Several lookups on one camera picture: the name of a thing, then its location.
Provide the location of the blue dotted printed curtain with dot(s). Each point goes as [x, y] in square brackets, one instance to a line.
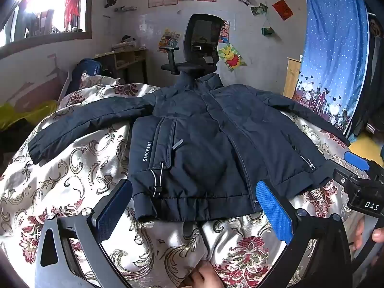
[333, 36]

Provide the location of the black hat wall ornament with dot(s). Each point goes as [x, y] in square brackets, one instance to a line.
[110, 2]

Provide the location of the blue backpack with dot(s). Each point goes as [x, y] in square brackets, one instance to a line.
[87, 69]

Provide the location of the black mesh office chair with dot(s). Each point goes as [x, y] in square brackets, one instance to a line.
[202, 36]

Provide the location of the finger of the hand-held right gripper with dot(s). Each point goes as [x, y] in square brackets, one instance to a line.
[355, 159]
[342, 174]

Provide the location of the clutter on desk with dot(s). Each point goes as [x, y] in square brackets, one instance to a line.
[127, 43]

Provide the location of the person's left hand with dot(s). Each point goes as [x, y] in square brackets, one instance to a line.
[204, 277]

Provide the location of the person's right hand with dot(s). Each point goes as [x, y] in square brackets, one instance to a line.
[358, 234]

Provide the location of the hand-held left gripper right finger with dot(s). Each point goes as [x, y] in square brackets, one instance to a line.
[274, 207]

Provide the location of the dark hanging clothes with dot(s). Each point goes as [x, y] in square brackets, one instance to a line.
[375, 81]

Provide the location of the yellow-green cloth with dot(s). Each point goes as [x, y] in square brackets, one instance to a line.
[27, 114]

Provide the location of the dark navy padded jacket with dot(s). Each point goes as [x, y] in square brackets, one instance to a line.
[204, 132]

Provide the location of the green hanging basket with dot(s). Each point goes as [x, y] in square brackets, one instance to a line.
[267, 31]

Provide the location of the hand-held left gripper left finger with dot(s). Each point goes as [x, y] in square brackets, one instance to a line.
[115, 204]

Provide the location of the window with dark frame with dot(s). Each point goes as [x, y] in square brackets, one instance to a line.
[39, 3]

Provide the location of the yellow bear cartoon poster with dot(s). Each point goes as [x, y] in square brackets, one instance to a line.
[231, 57]

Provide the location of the wooden desk with shelf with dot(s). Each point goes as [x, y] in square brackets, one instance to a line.
[129, 57]

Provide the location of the white wall power strip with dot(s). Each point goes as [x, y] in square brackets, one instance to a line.
[124, 8]

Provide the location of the green wall photos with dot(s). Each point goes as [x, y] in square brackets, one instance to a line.
[258, 9]

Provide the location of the red paper envelope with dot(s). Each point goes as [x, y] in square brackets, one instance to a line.
[282, 9]

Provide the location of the red hanging garment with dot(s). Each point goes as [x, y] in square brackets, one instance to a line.
[73, 0]

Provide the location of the light wooden cabinet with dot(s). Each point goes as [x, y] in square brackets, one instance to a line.
[291, 78]

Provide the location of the colourful cartoon wall poster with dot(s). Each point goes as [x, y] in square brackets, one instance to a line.
[168, 40]

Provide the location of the small cartoon poster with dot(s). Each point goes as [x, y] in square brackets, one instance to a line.
[225, 33]

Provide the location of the floral satin blanket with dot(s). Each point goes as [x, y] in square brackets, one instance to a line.
[75, 168]

